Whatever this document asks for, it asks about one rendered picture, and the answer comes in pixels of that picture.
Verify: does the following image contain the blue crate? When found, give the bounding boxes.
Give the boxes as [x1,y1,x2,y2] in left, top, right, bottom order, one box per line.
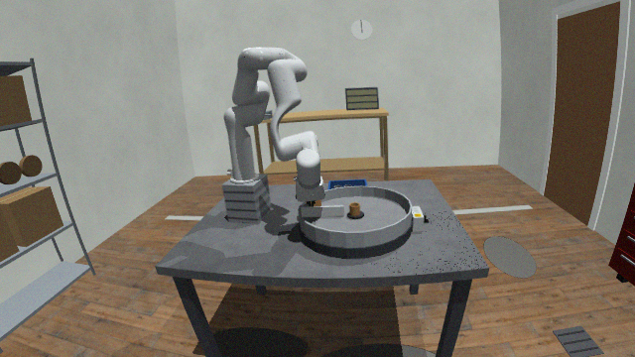
[327,179,367,190]

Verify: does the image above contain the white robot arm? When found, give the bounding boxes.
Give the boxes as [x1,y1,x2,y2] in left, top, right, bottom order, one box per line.
[224,48,320,189]

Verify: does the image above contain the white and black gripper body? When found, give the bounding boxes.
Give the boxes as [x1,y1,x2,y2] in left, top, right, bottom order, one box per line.
[296,176,324,202]

